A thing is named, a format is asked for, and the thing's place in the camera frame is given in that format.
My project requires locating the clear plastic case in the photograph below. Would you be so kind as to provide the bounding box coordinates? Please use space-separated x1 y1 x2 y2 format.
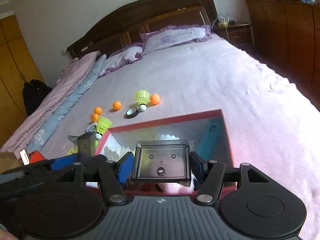
131 139 193 187

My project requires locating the red box lid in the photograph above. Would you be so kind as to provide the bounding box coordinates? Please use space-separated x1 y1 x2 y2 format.
28 150 47 162

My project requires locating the black backpack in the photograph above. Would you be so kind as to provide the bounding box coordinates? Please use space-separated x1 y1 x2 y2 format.
22 79 53 117

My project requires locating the purple frilled pillow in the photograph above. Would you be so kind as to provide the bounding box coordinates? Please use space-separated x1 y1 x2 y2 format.
98 45 145 77
140 24 213 55

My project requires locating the teal plastic handle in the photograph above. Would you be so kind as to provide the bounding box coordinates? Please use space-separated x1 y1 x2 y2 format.
196 124 220 161

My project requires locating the wooden headboard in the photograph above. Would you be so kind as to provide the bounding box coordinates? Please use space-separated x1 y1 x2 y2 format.
66 0 218 61

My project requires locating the yellow shuttlecock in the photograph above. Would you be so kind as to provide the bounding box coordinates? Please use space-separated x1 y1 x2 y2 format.
95 116 113 140
135 90 150 112

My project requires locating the red cardboard box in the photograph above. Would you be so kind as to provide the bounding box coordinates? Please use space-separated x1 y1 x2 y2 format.
86 109 237 198

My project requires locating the yellow wooden wardrobe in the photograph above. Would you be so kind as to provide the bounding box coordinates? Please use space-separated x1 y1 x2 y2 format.
0 14 46 148

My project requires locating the blue floral quilt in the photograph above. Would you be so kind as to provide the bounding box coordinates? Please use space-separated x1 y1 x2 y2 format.
27 54 108 153

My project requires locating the pink fluffy blanket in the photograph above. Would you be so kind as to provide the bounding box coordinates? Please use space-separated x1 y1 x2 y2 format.
37 62 320 240

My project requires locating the pink quilt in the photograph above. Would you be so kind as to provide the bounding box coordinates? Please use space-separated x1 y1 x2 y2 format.
0 51 101 153

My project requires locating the grey plastic piece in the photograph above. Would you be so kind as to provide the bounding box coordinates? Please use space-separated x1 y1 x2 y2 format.
67 132 98 161

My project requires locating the black tape roll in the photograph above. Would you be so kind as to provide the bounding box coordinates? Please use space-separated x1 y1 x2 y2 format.
125 107 139 119

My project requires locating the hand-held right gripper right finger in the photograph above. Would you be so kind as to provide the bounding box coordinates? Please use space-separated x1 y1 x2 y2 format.
190 151 269 204

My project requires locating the wooden nightstand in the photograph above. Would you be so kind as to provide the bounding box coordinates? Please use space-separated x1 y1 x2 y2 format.
212 22 255 47

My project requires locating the smartphone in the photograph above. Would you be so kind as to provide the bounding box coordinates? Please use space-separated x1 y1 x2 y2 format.
19 148 30 166

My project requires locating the brown cardboard box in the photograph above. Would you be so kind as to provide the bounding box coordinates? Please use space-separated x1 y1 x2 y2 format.
0 152 21 174

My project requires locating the pale bed sheet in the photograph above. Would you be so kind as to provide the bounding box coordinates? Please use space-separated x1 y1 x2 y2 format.
45 34 275 130

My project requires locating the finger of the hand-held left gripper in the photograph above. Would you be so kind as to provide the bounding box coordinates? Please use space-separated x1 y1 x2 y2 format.
25 154 78 174
82 154 108 168

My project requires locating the white shuttlecock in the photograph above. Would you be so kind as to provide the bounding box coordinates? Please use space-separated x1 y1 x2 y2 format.
154 132 195 150
102 141 133 161

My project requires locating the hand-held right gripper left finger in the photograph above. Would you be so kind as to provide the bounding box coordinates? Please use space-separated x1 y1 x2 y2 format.
55 152 135 204

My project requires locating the wooden dresser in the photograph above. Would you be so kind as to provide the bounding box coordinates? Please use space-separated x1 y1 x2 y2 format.
245 0 320 93

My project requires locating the white power strip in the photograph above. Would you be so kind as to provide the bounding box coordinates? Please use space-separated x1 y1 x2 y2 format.
217 14 237 27

